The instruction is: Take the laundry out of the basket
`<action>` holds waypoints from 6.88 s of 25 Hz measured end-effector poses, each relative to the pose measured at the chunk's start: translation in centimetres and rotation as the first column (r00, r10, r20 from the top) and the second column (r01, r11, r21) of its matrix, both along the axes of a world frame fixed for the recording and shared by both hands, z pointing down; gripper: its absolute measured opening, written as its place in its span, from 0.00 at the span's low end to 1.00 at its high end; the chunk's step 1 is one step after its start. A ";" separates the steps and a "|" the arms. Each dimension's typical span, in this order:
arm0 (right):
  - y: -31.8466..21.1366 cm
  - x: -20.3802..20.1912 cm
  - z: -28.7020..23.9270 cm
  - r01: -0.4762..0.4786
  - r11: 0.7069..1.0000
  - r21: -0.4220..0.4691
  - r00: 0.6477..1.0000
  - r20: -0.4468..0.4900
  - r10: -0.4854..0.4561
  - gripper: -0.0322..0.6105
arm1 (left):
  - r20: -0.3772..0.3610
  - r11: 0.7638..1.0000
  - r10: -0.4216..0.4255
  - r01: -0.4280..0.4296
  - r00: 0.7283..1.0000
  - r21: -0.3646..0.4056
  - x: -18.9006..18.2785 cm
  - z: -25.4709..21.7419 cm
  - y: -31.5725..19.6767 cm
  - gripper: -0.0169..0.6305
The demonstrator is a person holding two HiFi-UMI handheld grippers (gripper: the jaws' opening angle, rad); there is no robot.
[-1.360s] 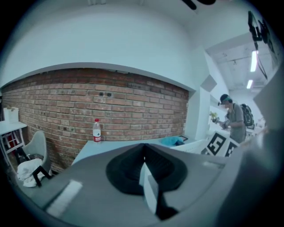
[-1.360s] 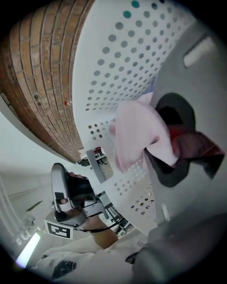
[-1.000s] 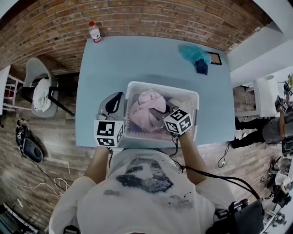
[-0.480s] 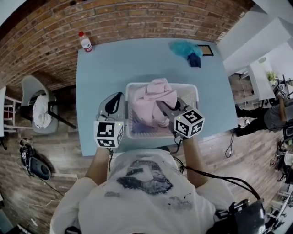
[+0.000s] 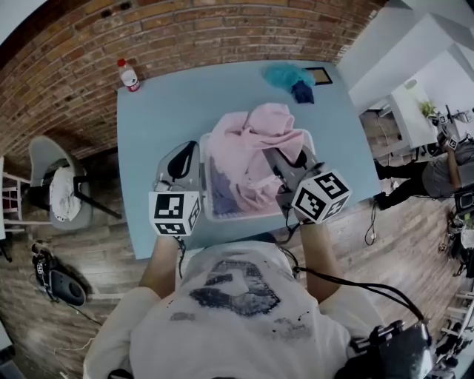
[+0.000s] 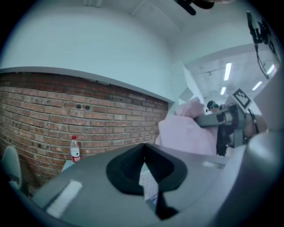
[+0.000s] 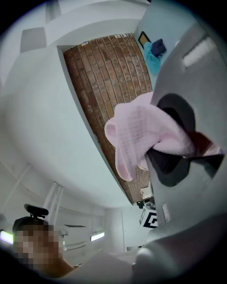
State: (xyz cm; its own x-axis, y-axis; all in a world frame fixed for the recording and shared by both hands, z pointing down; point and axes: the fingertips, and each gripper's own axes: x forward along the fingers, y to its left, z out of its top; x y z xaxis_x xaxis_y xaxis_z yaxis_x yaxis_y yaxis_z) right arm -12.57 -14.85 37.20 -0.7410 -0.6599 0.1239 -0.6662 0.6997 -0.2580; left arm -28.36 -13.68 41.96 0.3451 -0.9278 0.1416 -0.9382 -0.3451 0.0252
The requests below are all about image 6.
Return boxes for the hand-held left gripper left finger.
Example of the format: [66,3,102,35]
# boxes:
[31,143,160,227]

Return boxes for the pink garment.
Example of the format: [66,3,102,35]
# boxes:
[154,97,219,156]

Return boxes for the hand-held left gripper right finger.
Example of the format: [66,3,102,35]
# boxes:
[144,143,229,220]

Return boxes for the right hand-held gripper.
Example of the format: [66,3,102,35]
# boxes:
[194,88,253,157]

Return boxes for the grey shell chair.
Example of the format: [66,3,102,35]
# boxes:
[0,145,29,196]

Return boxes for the white plastic laundry basket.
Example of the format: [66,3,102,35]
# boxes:
[138,163,159,206]

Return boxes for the person's right forearm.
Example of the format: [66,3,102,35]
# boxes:
[247,114,268,136]

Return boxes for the plastic bottle with red label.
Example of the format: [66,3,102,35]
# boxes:
[70,135,81,164]

